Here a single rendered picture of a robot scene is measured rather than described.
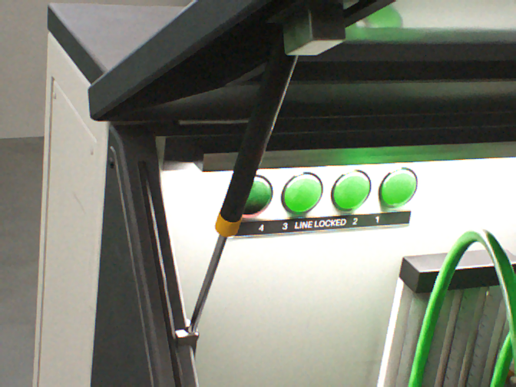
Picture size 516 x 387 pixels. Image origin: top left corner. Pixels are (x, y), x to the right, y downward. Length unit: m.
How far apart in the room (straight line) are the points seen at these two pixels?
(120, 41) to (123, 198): 0.22
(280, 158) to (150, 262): 0.18
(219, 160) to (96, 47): 0.20
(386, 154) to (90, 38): 0.34
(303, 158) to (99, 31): 0.28
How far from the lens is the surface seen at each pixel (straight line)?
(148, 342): 0.93
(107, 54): 1.07
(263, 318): 1.14
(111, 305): 1.03
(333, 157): 1.04
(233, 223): 0.78
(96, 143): 1.06
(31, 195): 4.34
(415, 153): 1.09
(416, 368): 1.17
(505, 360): 1.17
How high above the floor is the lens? 1.80
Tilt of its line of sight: 23 degrees down
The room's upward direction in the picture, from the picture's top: 8 degrees clockwise
